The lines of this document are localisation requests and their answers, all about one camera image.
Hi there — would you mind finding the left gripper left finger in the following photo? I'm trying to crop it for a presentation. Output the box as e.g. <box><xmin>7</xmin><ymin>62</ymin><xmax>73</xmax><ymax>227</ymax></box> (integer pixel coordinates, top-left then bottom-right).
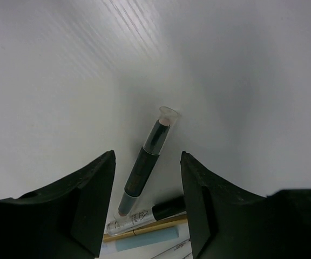
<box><xmin>0</xmin><ymin>151</ymin><xmax>116</xmax><ymax>258</ymax></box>

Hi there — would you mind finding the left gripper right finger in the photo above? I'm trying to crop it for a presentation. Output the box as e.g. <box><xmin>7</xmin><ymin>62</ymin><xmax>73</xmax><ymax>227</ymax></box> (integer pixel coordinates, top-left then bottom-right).
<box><xmin>180</xmin><ymin>152</ymin><xmax>311</xmax><ymax>258</ymax></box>

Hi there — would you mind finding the gold makeup pencil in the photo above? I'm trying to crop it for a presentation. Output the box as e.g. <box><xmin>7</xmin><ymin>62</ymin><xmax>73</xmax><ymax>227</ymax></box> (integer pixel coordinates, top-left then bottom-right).
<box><xmin>103</xmin><ymin>214</ymin><xmax>187</xmax><ymax>242</ymax></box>

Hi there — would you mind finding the light blue makeup stick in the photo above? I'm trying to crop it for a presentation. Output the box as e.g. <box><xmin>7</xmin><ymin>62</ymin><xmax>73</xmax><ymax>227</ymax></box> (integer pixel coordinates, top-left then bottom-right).
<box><xmin>116</xmin><ymin>227</ymin><xmax>179</xmax><ymax>252</ymax></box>

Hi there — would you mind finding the clear tube black cap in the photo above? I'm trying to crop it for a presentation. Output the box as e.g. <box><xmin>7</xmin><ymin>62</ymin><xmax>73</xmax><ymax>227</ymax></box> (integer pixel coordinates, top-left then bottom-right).
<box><xmin>106</xmin><ymin>195</ymin><xmax>186</xmax><ymax>236</ymax></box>

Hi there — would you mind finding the thin white stick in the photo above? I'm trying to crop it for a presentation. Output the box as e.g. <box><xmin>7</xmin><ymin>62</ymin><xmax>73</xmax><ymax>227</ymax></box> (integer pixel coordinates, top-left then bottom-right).
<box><xmin>152</xmin><ymin>238</ymin><xmax>192</xmax><ymax>259</ymax></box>

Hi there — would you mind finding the black concealer stick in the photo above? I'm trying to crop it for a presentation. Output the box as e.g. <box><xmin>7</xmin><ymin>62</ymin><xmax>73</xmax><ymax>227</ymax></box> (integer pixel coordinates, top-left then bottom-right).
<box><xmin>117</xmin><ymin>106</ymin><xmax>179</xmax><ymax>217</ymax></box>

